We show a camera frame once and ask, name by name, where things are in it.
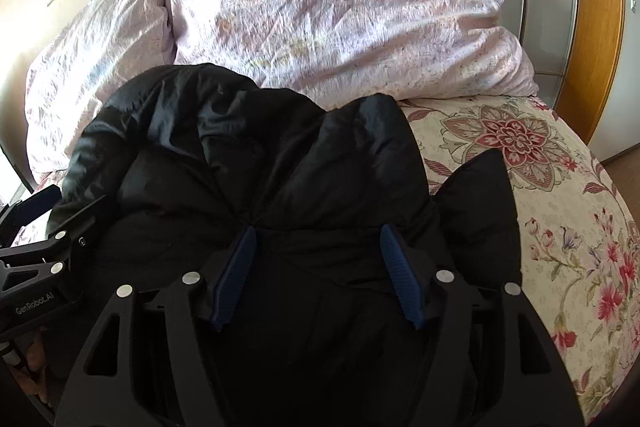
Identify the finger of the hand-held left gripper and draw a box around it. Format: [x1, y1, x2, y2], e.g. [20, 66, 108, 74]
[45, 194, 109, 254]
[0, 184, 64, 233]

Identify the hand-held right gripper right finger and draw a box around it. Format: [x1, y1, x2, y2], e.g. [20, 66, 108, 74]
[379, 224, 586, 427]

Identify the floral bed sheet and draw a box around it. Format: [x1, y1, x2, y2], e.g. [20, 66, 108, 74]
[12, 94, 640, 418]

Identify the large pink pillow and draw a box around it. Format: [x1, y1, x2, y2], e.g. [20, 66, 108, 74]
[167, 0, 540, 110]

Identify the black puffer jacket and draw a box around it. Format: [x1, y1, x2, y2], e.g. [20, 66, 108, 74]
[47, 63, 523, 427]

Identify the wooden wardrobe frosted glass door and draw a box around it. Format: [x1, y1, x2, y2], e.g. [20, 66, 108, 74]
[467, 0, 629, 146]

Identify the pink crinkled pillow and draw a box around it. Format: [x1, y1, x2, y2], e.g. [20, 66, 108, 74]
[25, 0, 177, 175]

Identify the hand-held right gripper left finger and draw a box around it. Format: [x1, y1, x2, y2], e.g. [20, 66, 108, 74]
[54, 226, 260, 427]

